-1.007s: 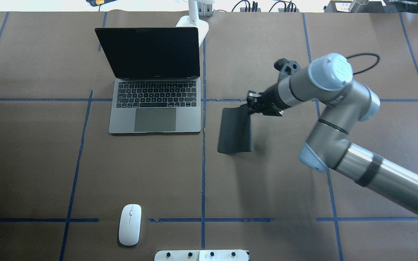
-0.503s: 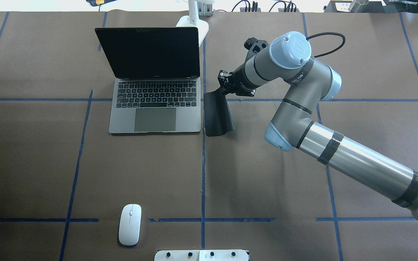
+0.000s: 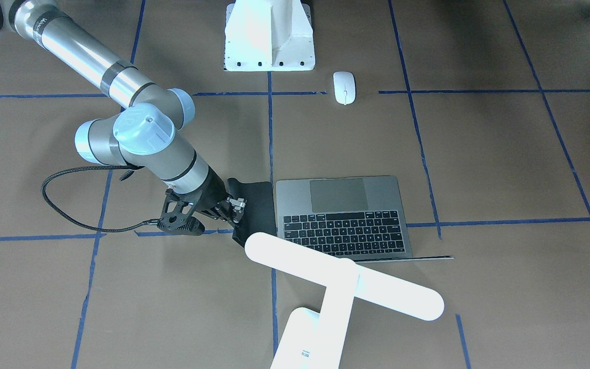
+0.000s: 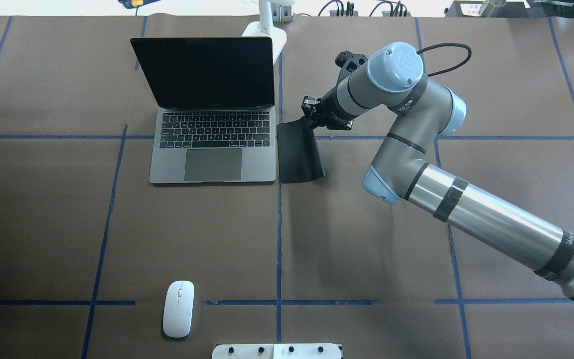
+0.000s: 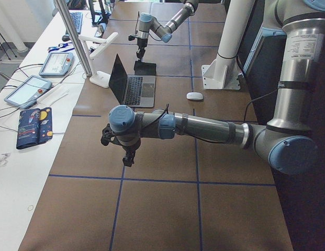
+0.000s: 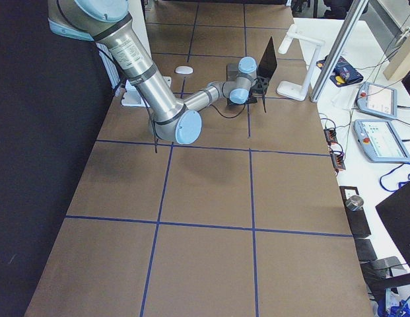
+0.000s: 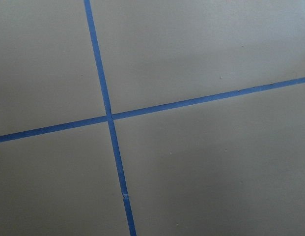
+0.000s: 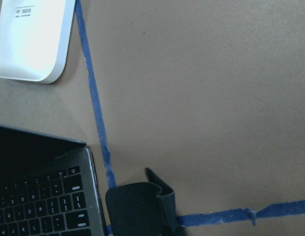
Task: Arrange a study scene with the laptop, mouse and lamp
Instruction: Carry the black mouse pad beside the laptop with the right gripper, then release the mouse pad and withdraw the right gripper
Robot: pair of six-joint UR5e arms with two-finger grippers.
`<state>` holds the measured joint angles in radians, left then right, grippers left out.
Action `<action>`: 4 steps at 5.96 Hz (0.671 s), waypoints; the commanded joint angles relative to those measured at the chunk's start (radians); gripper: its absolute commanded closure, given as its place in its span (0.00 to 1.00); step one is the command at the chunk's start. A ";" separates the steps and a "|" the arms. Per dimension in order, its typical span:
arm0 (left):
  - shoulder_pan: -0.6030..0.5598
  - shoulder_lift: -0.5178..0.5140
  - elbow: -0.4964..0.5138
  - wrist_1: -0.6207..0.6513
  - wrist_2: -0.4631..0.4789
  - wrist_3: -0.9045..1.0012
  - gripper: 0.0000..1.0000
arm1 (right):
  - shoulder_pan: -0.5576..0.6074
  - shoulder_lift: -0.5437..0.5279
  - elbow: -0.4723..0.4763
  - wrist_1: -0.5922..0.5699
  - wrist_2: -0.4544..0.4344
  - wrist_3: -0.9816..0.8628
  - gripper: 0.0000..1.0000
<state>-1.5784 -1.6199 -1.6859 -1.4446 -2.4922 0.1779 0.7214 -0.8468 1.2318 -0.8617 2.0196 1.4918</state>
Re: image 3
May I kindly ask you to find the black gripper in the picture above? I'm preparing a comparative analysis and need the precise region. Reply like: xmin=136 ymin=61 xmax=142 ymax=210
xmin=179 ymin=170 xmax=247 ymax=226

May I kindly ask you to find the black mouse pad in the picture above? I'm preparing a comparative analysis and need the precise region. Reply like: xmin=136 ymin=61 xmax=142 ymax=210
xmin=227 ymin=178 xmax=277 ymax=248

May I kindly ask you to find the grey laptop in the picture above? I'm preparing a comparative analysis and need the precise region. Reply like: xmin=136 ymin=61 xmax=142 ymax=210
xmin=275 ymin=175 xmax=455 ymax=263

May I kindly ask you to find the white computer mouse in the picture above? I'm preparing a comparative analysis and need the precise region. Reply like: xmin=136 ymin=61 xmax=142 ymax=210
xmin=333 ymin=71 xmax=356 ymax=106

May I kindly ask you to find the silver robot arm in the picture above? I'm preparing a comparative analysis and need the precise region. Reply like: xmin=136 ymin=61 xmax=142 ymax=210
xmin=0 ymin=1 xmax=246 ymax=234

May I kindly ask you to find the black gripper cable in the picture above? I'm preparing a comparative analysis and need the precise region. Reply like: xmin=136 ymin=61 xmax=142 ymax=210
xmin=41 ymin=165 xmax=162 ymax=233

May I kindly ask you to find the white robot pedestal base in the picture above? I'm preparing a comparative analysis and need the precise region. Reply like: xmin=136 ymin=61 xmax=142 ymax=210
xmin=223 ymin=1 xmax=316 ymax=72

